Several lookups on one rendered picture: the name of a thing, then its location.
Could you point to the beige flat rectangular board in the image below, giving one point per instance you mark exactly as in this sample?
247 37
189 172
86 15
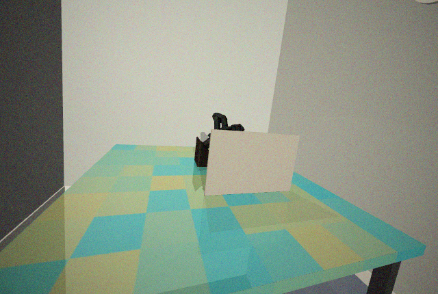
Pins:
249 162

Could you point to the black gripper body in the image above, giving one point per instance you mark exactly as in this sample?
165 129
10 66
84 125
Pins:
235 127

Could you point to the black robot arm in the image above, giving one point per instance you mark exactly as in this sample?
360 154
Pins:
218 118

